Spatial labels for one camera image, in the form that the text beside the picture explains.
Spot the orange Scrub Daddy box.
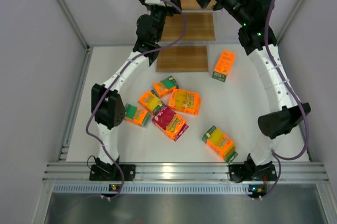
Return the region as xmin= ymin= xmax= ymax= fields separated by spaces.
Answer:
xmin=168 ymin=89 xmax=202 ymax=115

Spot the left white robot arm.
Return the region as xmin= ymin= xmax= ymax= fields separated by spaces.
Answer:
xmin=89 ymin=0 xmax=185 ymax=182

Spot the clear acrylic shelf unit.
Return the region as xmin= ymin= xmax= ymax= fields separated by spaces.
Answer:
xmin=143 ymin=0 xmax=227 ymax=74

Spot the orange sponge box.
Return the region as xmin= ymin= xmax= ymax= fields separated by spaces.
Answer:
xmin=212 ymin=50 xmax=236 ymax=82

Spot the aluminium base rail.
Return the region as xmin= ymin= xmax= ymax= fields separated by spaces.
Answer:
xmin=43 ymin=162 xmax=329 ymax=196

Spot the small green orange sponge pack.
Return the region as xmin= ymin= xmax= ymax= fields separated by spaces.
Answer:
xmin=152 ymin=76 xmax=179 ymax=98

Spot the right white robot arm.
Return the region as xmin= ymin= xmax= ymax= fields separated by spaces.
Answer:
xmin=196 ymin=0 xmax=311 ymax=182

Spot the green orange sponge pack left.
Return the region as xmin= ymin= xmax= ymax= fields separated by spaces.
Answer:
xmin=124 ymin=103 xmax=151 ymax=128

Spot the pink Scrub Mommy box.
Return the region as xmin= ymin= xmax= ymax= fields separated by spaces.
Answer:
xmin=152 ymin=105 xmax=189 ymax=141

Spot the orange yellow sponge pack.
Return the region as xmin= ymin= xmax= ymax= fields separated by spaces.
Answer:
xmin=138 ymin=91 xmax=165 ymax=115

